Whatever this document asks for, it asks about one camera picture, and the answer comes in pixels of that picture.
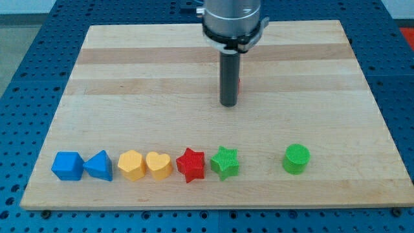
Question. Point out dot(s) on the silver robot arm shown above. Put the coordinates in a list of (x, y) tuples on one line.
[(232, 27)]

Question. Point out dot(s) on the blue cube block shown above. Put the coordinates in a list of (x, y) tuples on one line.
[(68, 166)]

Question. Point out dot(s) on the yellow hexagon block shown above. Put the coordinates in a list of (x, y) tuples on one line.
[(132, 165)]

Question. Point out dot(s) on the yellow heart block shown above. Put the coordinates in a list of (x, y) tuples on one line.
[(160, 165)]

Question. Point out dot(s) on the light wooden board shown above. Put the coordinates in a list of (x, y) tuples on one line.
[(155, 88)]

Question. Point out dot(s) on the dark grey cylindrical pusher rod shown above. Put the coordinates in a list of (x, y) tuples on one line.
[(229, 78)]

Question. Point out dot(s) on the red star block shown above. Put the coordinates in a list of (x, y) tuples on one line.
[(191, 164)]

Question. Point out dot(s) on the blue triangle block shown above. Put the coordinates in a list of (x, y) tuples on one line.
[(100, 166)]

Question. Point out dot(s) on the green star block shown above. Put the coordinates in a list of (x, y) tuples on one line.
[(225, 163)]

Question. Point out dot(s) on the green circle block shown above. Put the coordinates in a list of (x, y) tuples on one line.
[(296, 159)]

